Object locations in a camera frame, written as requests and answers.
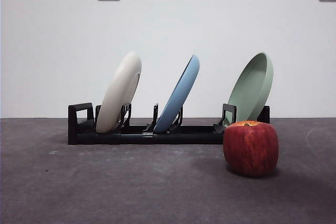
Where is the green round plate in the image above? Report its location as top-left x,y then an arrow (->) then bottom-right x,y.
226,52 -> 274,125

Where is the red apple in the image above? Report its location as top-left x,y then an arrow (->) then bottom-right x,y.
223,120 -> 279,177

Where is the black plastic plate rack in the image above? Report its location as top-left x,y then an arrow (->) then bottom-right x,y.
67,102 -> 270,145

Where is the cream yellow round plate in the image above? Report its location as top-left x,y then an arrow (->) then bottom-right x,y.
96,51 -> 142,133

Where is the blue round plate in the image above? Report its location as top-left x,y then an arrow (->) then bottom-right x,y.
153,54 -> 201,133

